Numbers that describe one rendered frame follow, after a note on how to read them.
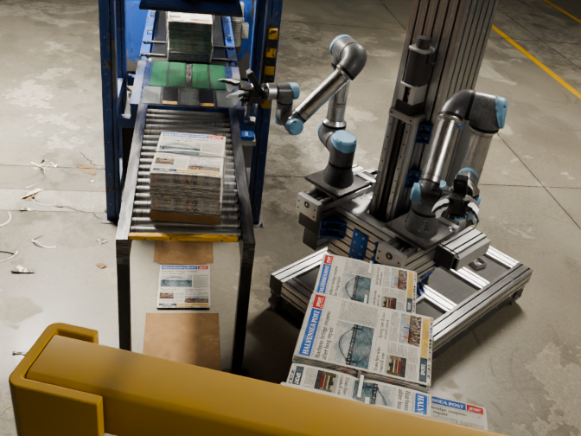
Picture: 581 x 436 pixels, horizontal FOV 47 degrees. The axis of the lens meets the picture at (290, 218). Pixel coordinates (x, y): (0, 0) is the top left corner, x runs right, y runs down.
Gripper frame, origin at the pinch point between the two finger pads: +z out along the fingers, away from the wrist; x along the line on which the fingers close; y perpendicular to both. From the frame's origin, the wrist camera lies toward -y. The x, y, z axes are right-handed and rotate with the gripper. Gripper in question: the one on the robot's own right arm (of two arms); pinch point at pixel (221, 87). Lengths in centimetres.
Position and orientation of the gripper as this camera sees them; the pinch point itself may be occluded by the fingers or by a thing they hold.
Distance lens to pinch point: 293.3
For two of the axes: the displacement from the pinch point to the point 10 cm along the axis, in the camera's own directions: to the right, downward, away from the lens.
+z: -9.4, 0.8, -3.2
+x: -2.9, -6.5, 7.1
